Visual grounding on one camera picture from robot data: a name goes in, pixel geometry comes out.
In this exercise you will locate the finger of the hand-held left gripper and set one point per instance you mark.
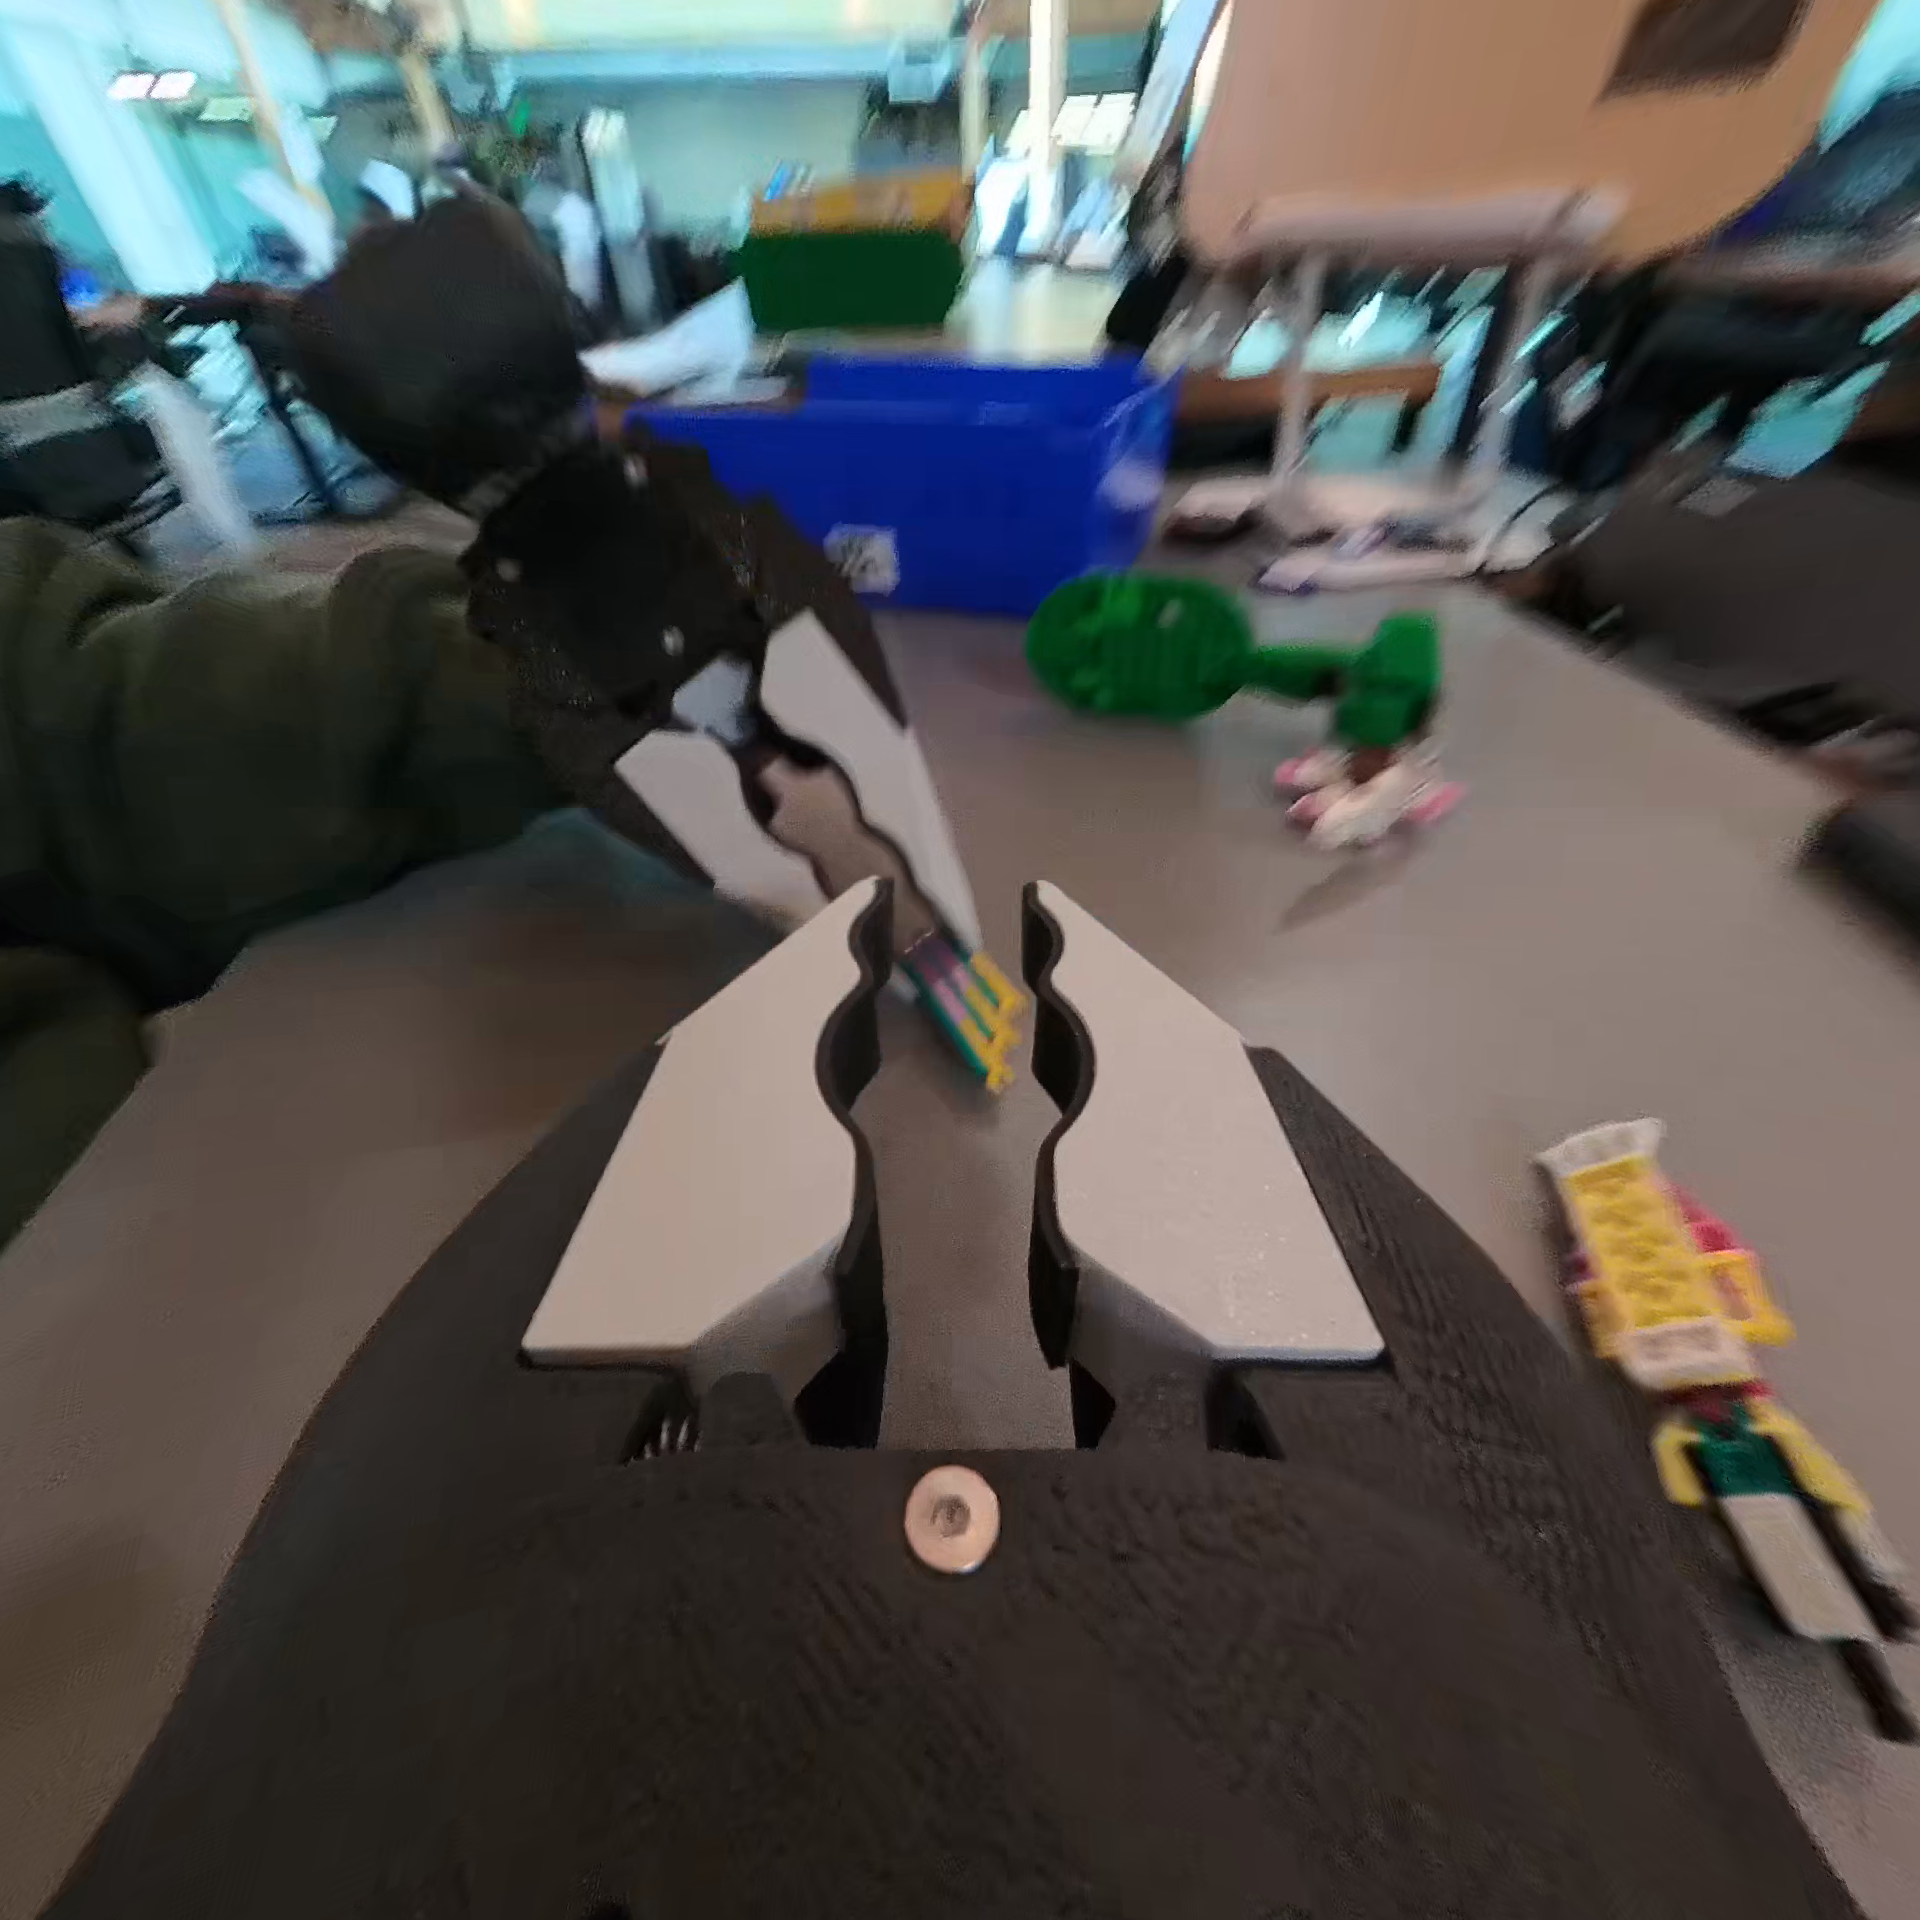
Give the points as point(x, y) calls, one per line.
point(869, 750)
point(690, 802)

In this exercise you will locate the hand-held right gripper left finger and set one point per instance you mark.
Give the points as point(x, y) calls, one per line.
point(705, 1200)

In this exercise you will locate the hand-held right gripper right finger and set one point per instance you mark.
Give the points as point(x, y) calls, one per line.
point(1201, 1200)

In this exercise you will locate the yellow teal pink lego strip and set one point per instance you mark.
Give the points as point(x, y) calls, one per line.
point(967, 1005)

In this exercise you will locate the person's left forearm green sleeve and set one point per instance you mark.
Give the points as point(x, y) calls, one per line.
point(225, 720)

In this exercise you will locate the green lego plant model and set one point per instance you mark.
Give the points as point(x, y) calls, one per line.
point(1141, 646)

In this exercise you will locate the pink white lego flower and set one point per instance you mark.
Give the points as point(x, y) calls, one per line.
point(1349, 809)

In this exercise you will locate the yellow pink lego vehicle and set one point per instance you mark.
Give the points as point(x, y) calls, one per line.
point(1635, 1261)

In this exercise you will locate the yellow lego box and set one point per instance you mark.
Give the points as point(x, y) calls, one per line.
point(855, 202)

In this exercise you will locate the blue plastic bin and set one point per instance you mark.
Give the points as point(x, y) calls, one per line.
point(931, 481)

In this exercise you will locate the green storage box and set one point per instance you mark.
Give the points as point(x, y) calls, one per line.
point(848, 278)

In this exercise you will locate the raised wooden desk top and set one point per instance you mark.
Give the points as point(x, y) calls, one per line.
point(1425, 106)

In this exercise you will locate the white desk frame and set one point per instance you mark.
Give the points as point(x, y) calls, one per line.
point(1300, 375)

